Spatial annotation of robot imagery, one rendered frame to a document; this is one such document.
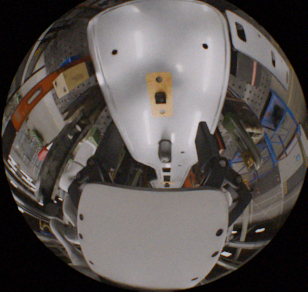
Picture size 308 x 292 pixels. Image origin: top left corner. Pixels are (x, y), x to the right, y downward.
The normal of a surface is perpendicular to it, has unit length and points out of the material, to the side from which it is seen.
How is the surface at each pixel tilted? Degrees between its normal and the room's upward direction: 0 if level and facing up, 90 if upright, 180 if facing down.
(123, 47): 0
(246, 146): 78
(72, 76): 90
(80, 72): 90
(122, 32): 0
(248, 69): 0
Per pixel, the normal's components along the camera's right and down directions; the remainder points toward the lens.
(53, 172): 0.97, 0.11
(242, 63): -0.07, 0.76
